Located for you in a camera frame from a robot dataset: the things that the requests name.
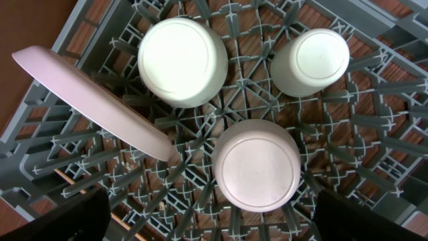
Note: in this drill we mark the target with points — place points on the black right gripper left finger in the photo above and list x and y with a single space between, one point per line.
85 217

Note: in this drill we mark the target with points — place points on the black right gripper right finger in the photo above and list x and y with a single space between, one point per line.
338 218

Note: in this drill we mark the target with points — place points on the wooden chopstick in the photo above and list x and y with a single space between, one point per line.
114 216

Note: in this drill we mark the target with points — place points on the large white plate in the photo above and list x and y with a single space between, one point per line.
94 101

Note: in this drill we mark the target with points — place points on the white cup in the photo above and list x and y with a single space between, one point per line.
310 63

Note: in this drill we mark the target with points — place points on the grey dishwasher rack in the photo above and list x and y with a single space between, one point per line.
365 136

